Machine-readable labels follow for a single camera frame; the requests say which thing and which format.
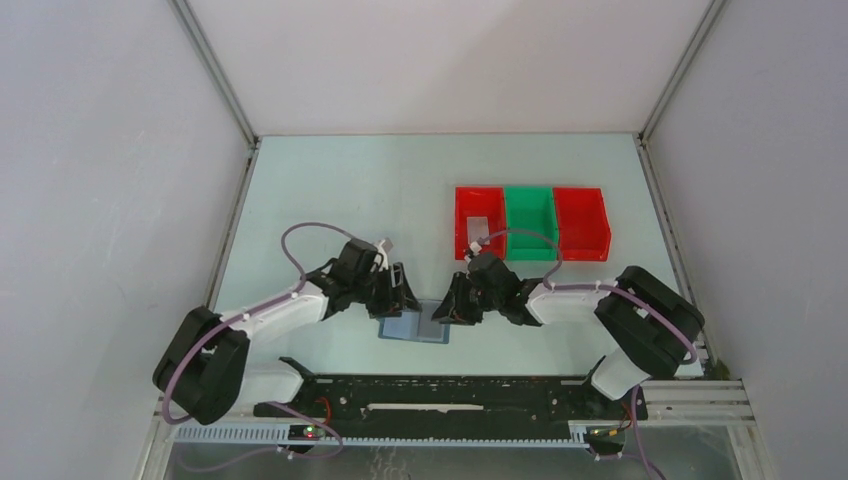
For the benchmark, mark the left red bin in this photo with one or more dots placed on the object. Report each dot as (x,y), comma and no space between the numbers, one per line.
(478,212)

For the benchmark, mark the right red bin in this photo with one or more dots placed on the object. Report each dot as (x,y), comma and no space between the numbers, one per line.
(584,230)

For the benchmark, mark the green bin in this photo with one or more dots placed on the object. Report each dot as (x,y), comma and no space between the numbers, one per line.
(530,208)

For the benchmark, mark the red bin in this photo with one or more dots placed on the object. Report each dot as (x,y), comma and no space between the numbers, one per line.
(478,212)
(584,230)

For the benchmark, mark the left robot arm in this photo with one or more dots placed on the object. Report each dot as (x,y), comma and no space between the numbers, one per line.
(207,369)

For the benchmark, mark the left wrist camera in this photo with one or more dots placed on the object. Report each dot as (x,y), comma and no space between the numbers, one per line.
(383,247)

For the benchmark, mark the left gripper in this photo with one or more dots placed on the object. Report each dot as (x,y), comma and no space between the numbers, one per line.
(387,303)

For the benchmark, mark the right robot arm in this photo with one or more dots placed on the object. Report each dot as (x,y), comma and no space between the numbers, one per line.
(653,327)

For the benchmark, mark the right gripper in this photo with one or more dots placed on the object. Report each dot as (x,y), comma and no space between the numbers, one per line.
(453,307)

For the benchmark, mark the slotted cable duct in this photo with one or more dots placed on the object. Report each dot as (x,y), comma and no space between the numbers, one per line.
(268,434)

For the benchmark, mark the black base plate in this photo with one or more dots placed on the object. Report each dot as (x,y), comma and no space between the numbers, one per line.
(475,407)

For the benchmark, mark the white credit card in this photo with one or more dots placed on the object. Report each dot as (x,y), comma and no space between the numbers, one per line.
(477,229)

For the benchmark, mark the blue leather card holder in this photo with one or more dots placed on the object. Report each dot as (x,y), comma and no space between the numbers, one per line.
(415,326)

